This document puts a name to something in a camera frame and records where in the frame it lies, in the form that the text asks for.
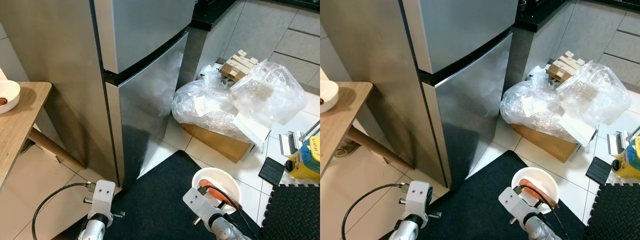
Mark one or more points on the steel fridge compartment door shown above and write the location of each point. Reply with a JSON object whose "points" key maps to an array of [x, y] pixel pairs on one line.
{"points": [[470, 115], [145, 115]]}

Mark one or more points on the long orange carrot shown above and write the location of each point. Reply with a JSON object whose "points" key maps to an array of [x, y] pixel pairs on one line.
{"points": [[212, 190], [530, 184]]}

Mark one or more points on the white bowl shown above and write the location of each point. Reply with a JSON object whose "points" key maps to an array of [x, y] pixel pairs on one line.
{"points": [[11, 92], [330, 92], [225, 180], [545, 180]]}

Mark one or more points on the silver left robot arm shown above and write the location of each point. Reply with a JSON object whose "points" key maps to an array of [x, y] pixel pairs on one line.
{"points": [[407, 231], [92, 230]]}

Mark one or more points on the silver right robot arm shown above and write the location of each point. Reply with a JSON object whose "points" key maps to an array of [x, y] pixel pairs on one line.
{"points": [[225, 230], [539, 230]]}

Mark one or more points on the stainless steel fridge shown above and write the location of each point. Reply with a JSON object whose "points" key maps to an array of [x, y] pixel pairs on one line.
{"points": [[380, 50], [60, 50]]}

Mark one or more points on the black floor mat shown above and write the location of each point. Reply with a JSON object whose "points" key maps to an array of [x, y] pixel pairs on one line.
{"points": [[480, 200]]}

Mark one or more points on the grey shoe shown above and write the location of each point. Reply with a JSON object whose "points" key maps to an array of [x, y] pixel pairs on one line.
{"points": [[346, 148]]}

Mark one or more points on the flat brown cardboard box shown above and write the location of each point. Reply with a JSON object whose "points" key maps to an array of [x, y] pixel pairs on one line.
{"points": [[547, 142], [220, 145]]}

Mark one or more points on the yellow blue detergent bottle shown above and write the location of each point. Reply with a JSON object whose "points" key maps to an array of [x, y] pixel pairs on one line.
{"points": [[630, 167], [307, 167]]}

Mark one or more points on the light wooden table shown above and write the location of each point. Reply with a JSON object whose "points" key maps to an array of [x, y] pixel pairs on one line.
{"points": [[345, 105], [20, 115]]}

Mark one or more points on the clear plastic bag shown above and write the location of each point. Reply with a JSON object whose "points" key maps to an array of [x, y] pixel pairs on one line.
{"points": [[190, 97], [600, 95], [275, 95], [515, 100]]}

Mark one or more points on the black foam puzzle mat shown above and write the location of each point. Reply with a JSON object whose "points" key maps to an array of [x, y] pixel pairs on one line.
{"points": [[615, 215], [295, 215]]}

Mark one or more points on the flat white box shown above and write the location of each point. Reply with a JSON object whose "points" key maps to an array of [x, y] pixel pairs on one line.
{"points": [[252, 129], [577, 129]]}

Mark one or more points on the slotted wooden block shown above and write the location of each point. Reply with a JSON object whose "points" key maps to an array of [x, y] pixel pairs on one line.
{"points": [[562, 67], [235, 67]]}

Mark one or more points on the black kitchen cabinet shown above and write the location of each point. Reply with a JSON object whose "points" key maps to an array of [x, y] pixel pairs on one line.
{"points": [[215, 17], [537, 17]]}

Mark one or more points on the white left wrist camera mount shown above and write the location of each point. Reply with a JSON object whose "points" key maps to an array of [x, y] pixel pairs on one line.
{"points": [[103, 192], [419, 194]]}

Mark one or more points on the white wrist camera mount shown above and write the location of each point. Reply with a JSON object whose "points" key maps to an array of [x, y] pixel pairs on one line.
{"points": [[197, 200], [419, 194], [512, 200], [103, 192]]}

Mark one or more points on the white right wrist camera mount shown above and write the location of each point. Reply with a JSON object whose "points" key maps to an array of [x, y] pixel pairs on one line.
{"points": [[197, 200], [512, 200]]}

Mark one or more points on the silver metal bracket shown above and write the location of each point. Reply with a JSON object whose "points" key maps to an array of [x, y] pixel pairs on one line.
{"points": [[616, 142], [289, 142]]}

